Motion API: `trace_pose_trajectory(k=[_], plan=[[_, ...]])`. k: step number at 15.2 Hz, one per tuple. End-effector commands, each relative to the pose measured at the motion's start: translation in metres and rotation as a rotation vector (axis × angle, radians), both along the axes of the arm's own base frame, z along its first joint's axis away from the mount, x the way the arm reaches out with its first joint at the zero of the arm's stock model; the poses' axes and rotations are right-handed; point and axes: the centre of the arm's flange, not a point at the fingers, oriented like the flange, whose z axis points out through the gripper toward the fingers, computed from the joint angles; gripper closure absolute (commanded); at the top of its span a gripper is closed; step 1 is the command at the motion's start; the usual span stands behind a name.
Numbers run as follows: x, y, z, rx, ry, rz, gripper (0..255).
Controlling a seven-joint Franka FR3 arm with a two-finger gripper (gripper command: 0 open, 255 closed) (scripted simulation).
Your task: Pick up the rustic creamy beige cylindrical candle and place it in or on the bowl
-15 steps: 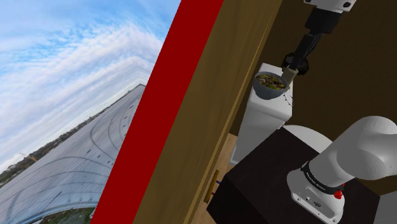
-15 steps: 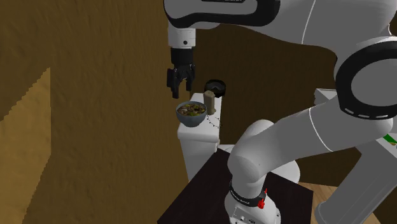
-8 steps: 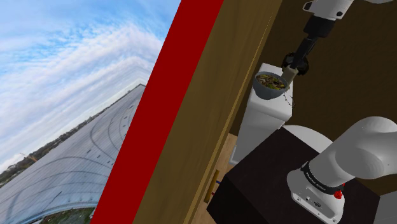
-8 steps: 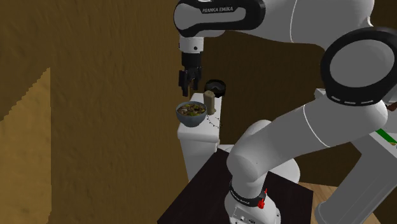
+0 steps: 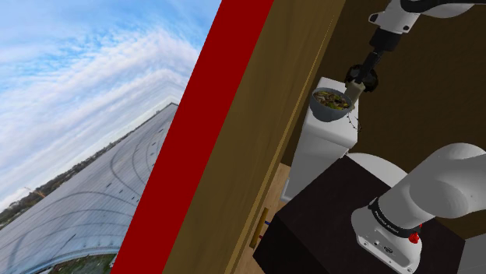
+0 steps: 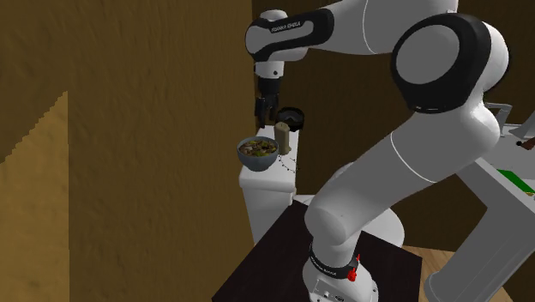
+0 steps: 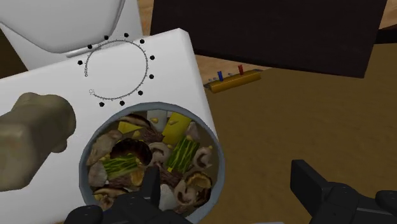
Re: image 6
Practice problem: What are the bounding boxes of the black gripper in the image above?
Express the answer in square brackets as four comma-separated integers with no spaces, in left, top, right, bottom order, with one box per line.
[255,76,281,130]

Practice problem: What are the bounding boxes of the black bowl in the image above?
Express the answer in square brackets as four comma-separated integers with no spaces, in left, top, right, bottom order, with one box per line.
[276,106,306,133]

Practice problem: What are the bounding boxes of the beige pillar candle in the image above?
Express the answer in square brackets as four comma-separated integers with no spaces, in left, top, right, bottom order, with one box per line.
[274,121,292,156]

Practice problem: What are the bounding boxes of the grey-blue bowl with food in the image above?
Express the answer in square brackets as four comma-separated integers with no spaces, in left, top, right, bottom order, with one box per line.
[237,136,280,173]

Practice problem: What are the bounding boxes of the dark robot stand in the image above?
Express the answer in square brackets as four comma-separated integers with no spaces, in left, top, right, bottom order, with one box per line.
[211,199,424,302]

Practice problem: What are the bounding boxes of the thin dark beaded chain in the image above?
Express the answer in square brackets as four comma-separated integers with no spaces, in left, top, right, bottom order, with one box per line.
[275,154,301,174]

